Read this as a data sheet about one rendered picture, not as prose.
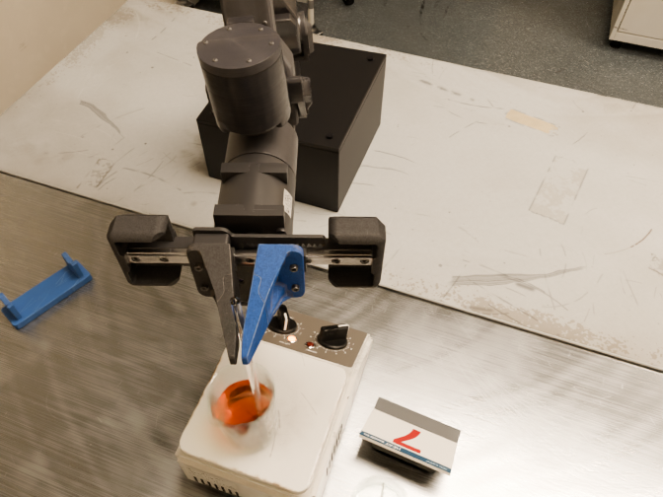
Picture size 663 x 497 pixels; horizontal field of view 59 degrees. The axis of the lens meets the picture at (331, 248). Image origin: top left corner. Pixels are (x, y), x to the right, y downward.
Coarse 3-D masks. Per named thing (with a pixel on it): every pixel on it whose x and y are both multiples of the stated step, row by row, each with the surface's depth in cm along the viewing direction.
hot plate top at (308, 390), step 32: (224, 352) 55; (256, 352) 55; (288, 352) 55; (288, 384) 53; (320, 384) 53; (192, 416) 51; (288, 416) 51; (320, 416) 51; (192, 448) 49; (224, 448) 50; (288, 448) 50; (320, 448) 50; (256, 480) 48; (288, 480) 48
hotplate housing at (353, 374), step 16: (368, 336) 63; (368, 352) 62; (352, 368) 57; (352, 384) 56; (352, 400) 59; (336, 416) 53; (336, 432) 53; (336, 448) 56; (192, 464) 51; (208, 464) 50; (320, 464) 50; (208, 480) 53; (224, 480) 51; (240, 480) 50; (320, 480) 50; (240, 496) 54; (256, 496) 52; (272, 496) 50; (288, 496) 49; (304, 496) 49; (320, 496) 53
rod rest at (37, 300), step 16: (64, 256) 69; (64, 272) 70; (80, 272) 69; (32, 288) 69; (48, 288) 69; (64, 288) 69; (16, 304) 67; (32, 304) 67; (48, 304) 68; (16, 320) 66
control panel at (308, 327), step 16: (304, 320) 63; (320, 320) 64; (272, 336) 59; (288, 336) 59; (304, 336) 60; (352, 336) 62; (304, 352) 58; (320, 352) 58; (336, 352) 59; (352, 352) 59
